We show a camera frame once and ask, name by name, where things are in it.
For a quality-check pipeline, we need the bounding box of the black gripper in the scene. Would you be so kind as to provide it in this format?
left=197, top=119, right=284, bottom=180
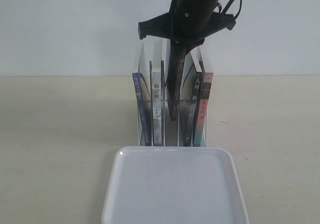
left=169, top=0, right=236, bottom=46

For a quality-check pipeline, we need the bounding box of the dark brown spine book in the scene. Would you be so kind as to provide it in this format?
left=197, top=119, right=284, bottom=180
left=166, top=39, right=187, bottom=121

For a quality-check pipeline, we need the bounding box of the blue moon cover book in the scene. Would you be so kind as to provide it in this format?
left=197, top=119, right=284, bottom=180
left=131, top=42, right=152, bottom=146

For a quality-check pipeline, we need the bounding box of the grey white spine book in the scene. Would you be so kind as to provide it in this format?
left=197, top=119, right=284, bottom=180
left=150, top=39, right=163, bottom=146

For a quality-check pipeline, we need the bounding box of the black green spine book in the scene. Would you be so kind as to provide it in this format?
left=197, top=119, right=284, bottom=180
left=182, top=46, right=202, bottom=146

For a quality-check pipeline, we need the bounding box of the pink red spine book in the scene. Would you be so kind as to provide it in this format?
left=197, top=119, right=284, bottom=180
left=192, top=46, right=215, bottom=146

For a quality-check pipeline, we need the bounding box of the clear acrylic book rack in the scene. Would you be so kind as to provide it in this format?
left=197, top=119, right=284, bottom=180
left=137, top=41, right=207, bottom=147

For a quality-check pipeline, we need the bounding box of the white plastic tray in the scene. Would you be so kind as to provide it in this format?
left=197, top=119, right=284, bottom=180
left=101, top=146, right=249, bottom=224

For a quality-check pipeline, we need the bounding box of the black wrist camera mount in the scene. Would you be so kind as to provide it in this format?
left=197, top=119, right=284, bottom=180
left=137, top=12, right=172, bottom=40

